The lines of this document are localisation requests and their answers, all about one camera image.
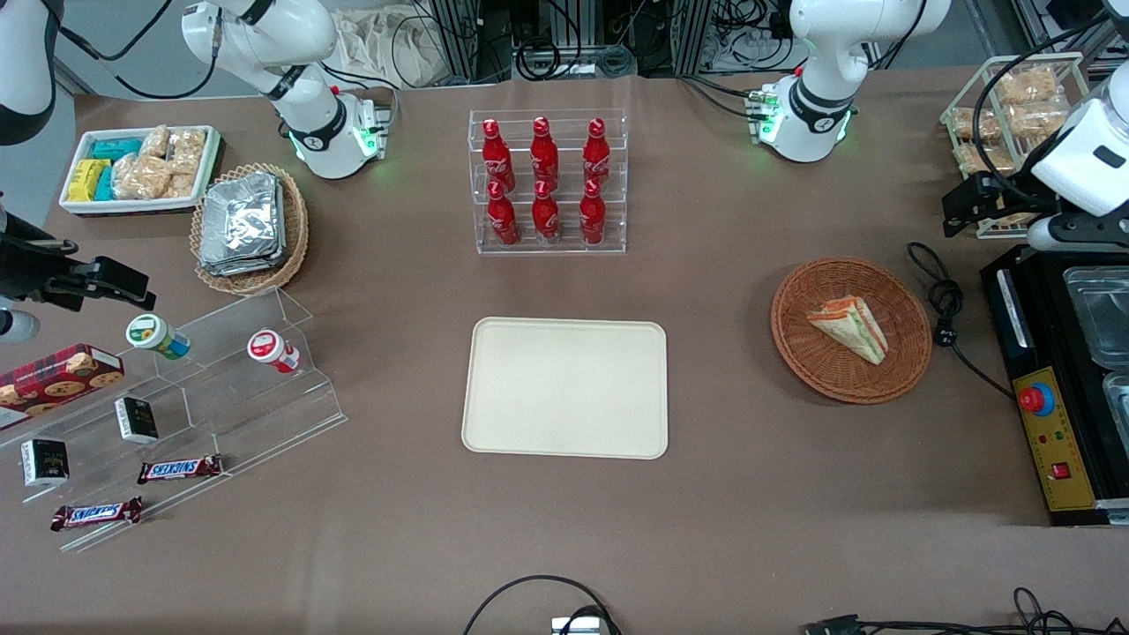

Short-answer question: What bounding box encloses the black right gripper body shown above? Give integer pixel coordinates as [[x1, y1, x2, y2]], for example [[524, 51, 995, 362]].
[[0, 212, 98, 308]]

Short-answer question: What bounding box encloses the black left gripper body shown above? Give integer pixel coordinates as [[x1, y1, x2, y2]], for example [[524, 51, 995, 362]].
[[968, 174, 1061, 234]]

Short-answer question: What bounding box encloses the triangular sandwich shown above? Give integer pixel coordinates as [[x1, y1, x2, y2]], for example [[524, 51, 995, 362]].
[[807, 295, 889, 366]]

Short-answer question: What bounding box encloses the light woven basket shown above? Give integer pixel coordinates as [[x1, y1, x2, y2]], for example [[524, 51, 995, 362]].
[[190, 162, 310, 296]]

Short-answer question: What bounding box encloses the brown wicker basket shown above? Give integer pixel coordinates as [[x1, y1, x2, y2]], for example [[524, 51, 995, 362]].
[[770, 256, 934, 406]]

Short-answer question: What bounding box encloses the cream plastic tray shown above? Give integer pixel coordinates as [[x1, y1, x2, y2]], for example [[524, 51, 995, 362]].
[[461, 317, 669, 460]]

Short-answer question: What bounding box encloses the bagged fried snack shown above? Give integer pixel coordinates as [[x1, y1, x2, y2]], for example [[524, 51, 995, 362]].
[[951, 108, 1002, 142], [997, 66, 1062, 107], [1008, 101, 1071, 140], [954, 143, 1015, 177]]

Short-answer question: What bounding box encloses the green lid yogurt cup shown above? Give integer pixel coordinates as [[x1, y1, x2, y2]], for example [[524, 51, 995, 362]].
[[125, 313, 191, 361]]

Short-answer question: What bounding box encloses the white plastic bin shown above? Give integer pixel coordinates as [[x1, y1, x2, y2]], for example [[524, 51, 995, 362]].
[[58, 125, 221, 217]]

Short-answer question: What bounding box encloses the yellow snack packet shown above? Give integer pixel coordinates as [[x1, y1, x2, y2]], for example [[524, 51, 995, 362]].
[[68, 159, 111, 203]]

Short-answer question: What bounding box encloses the red cookie box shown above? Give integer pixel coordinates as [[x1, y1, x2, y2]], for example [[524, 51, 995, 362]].
[[0, 343, 125, 431]]

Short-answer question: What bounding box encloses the small black box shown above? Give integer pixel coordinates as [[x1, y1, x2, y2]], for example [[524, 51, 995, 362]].
[[115, 396, 161, 445], [20, 438, 70, 488]]

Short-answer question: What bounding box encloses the silver foil packet stack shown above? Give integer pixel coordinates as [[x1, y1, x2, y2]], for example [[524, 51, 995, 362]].
[[198, 172, 288, 277]]

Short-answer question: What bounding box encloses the steel food pan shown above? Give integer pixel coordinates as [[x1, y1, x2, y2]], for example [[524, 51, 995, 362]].
[[1103, 370, 1129, 442], [1063, 266, 1129, 370]]

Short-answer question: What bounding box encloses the clear acrylic stepped stand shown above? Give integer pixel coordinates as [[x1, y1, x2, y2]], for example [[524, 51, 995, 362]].
[[0, 287, 348, 554]]

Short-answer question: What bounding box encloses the red lid yogurt cup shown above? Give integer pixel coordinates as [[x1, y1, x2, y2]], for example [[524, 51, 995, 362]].
[[246, 329, 302, 375]]

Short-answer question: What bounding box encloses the Snickers chocolate bar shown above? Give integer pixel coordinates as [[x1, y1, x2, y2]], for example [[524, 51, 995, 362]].
[[50, 497, 144, 532], [137, 454, 224, 485]]

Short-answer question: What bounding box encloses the black machine yellow panel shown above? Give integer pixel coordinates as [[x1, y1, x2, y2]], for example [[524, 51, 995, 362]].
[[981, 244, 1129, 527]]

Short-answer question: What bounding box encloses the white cloth bag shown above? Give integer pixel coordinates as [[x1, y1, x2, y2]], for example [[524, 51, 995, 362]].
[[333, 7, 446, 89]]

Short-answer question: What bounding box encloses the red cola bottle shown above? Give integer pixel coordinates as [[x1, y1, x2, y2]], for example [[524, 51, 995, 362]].
[[482, 119, 516, 193], [583, 117, 611, 186], [487, 181, 521, 246], [579, 179, 608, 246], [531, 116, 560, 191], [532, 179, 562, 244]]

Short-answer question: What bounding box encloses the clear acrylic bottle rack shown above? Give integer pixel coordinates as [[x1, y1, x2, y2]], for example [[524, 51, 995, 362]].
[[468, 108, 628, 256]]

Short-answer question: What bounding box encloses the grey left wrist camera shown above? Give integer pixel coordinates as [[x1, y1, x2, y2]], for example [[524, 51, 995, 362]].
[[1026, 212, 1129, 257]]

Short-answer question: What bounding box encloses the black power cable with plug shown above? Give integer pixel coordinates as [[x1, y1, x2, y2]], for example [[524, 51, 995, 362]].
[[907, 242, 1015, 400]]

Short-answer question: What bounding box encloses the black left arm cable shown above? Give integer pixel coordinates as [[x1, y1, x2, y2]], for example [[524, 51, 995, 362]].
[[982, 13, 1129, 213]]

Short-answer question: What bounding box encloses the white wire rack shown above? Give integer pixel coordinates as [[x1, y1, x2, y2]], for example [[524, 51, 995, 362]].
[[939, 51, 1099, 241]]

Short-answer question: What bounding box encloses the coiled grey cable bundle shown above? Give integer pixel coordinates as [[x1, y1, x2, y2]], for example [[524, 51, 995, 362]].
[[516, 40, 638, 82]]

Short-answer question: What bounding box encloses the black cable with connector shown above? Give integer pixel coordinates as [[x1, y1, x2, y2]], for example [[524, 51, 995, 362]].
[[803, 586, 1129, 635]]

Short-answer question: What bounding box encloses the black looped cable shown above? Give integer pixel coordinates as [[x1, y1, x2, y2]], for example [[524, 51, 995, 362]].
[[462, 575, 623, 635]]

